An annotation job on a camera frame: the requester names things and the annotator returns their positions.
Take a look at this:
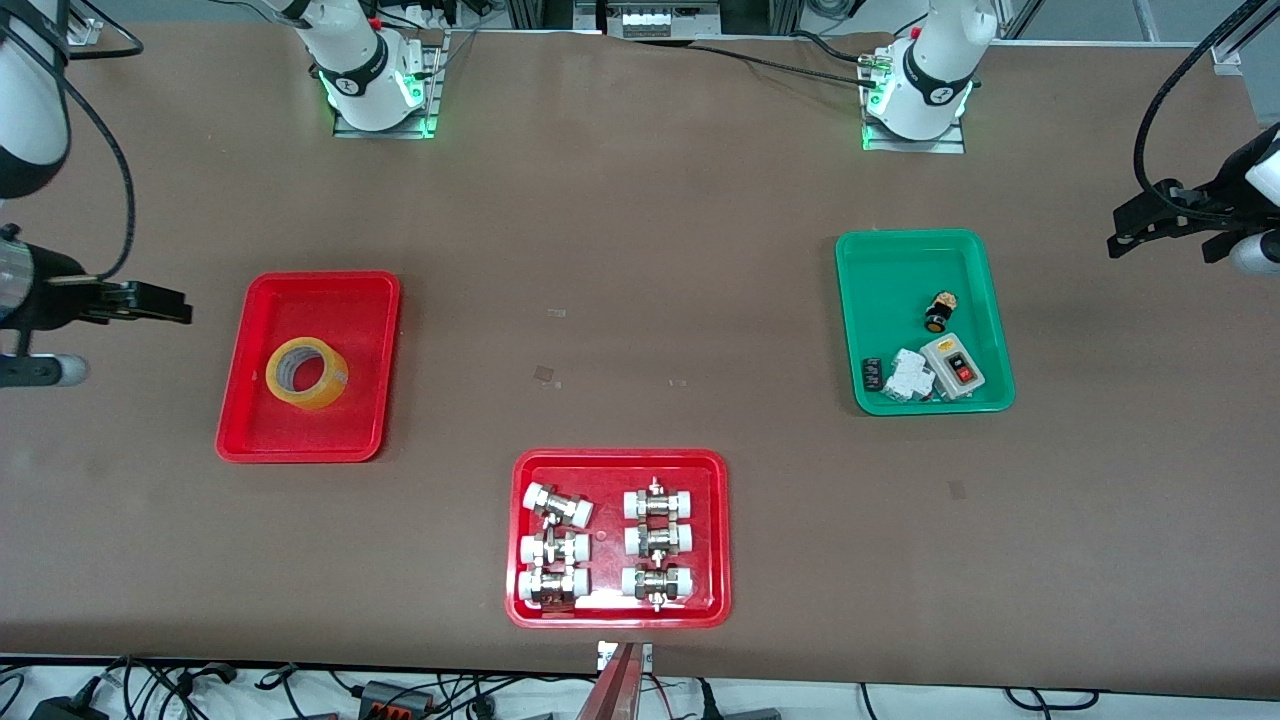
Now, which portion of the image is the white-capped brass pipe fitting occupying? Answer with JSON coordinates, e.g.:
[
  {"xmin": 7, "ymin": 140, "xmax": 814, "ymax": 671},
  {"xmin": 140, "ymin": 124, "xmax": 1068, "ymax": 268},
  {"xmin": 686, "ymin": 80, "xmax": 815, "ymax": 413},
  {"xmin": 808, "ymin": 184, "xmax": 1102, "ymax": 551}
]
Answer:
[
  {"xmin": 523, "ymin": 482, "xmax": 594, "ymax": 528},
  {"xmin": 621, "ymin": 563, "xmax": 695, "ymax": 611},
  {"xmin": 519, "ymin": 530, "xmax": 591, "ymax": 568},
  {"xmin": 623, "ymin": 520, "xmax": 695, "ymax": 559},
  {"xmin": 623, "ymin": 478, "xmax": 696, "ymax": 521},
  {"xmin": 517, "ymin": 566, "xmax": 591, "ymax": 611}
]

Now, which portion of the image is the white circuit breaker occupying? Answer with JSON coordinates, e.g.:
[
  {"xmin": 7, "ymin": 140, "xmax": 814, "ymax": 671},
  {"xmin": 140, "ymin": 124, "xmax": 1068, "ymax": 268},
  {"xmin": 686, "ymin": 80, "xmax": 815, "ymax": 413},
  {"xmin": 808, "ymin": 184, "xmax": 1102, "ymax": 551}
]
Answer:
[{"xmin": 885, "ymin": 348, "xmax": 938, "ymax": 404}]

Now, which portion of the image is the grey terminal block device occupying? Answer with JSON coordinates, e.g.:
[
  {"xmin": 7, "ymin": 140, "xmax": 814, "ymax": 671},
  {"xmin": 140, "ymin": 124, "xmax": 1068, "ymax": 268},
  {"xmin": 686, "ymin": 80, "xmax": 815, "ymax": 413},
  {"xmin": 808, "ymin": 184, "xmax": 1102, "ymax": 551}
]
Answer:
[{"xmin": 605, "ymin": 0, "xmax": 721, "ymax": 41}]

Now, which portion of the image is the red metal bar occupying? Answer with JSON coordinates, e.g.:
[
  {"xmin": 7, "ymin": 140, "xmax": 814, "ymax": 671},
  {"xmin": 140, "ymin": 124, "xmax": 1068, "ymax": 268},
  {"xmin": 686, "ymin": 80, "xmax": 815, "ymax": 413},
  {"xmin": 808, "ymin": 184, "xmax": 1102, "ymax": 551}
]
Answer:
[{"xmin": 575, "ymin": 642, "xmax": 641, "ymax": 720}]

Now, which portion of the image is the black power adapter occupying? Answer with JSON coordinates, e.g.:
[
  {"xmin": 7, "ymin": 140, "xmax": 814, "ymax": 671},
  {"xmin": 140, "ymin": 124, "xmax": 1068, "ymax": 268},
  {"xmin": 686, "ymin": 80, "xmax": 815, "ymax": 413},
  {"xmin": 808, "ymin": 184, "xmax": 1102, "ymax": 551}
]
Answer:
[{"xmin": 30, "ymin": 693, "xmax": 111, "ymax": 720}]

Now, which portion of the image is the green plastic tray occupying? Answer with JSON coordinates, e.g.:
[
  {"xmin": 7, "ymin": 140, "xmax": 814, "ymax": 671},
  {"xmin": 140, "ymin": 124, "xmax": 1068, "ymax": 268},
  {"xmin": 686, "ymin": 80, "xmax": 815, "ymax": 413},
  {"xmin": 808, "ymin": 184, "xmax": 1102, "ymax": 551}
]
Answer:
[{"xmin": 835, "ymin": 229, "xmax": 1017, "ymax": 416}]

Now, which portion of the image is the white two-button switch box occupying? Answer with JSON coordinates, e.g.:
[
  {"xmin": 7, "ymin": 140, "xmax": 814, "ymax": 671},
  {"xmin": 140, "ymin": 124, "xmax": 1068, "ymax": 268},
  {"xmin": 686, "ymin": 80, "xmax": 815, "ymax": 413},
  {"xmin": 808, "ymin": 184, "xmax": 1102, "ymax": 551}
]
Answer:
[{"xmin": 919, "ymin": 334, "xmax": 988, "ymax": 401}]

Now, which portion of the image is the red tray holding fittings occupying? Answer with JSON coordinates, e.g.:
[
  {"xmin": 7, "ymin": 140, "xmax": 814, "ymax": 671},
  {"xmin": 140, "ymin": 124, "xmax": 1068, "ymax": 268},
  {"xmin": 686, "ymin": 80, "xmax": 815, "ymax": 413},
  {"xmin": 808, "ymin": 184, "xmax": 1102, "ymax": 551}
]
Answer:
[{"xmin": 505, "ymin": 448, "xmax": 732, "ymax": 630}]

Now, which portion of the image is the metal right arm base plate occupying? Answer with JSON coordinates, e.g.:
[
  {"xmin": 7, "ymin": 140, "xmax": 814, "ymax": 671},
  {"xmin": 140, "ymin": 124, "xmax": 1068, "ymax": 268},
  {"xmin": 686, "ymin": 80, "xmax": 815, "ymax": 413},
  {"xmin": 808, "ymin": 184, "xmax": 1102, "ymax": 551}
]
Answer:
[{"xmin": 333, "ymin": 30, "xmax": 446, "ymax": 139}]

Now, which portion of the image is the black cable on table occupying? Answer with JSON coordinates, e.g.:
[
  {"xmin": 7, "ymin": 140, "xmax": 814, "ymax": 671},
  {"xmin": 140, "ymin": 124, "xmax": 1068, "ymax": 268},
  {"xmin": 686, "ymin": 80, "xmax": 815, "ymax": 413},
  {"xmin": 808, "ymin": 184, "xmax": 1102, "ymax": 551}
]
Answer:
[{"xmin": 688, "ymin": 32, "xmax": 886, "ymax": 89}]

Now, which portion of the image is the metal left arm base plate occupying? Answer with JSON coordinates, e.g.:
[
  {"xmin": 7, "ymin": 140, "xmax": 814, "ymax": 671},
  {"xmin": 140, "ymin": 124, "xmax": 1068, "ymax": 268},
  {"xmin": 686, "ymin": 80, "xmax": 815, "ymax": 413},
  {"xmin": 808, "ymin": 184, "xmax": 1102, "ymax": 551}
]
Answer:
[{"xmin": 862, "ymin": 118, "xmax": 967, "ymax": 155}]

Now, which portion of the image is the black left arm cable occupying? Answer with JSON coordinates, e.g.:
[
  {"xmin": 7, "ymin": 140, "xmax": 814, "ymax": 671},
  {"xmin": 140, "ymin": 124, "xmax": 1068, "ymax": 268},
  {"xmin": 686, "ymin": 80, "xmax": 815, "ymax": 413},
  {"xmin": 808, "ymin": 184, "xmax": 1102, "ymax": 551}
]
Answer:
[{"xmin": 1133, "ymin": 0, "xmax": 1280, "ymax": 226}]

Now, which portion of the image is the empty red plastic tray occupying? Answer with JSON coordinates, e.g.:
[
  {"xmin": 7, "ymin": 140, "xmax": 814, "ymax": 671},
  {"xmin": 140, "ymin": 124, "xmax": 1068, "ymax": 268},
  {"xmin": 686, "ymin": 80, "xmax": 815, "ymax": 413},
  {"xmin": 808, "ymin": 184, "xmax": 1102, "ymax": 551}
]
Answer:
[{"xmin": 215, "ymin": 271, "xmax": 403, "ymax": 464}]

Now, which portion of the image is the yellow packing tape roll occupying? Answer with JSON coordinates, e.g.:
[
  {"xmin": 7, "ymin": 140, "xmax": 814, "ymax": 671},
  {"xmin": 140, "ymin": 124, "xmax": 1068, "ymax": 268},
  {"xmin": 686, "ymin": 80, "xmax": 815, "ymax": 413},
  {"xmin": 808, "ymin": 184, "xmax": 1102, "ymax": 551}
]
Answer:
[{"xmin": 265, "ymin": 337, "xmax": 350, "ymax": 411}]

